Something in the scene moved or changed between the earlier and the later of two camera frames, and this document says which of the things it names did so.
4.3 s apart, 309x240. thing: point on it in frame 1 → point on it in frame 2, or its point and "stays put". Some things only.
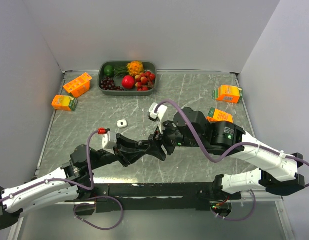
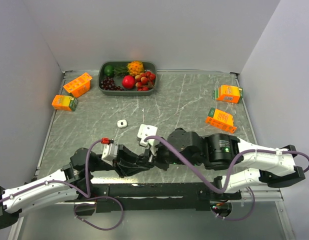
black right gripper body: (172, 137) → (165, 156)
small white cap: (122, 123) stays put
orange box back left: (79, 86) stays put
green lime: (109, 70) stays put
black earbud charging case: (142, 144) → (142, 161)
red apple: (128, 81) stays put
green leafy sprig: (121, 72) stays put
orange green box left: (64, 102) stays put
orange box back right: (228, 93) stays put
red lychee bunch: (144, 81) stays put
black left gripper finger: (129, 158) → (126, 170)
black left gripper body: (118, 152) → (117, 162)
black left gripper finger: (125, 143) → (124, 153)
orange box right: (215, 115) stays put
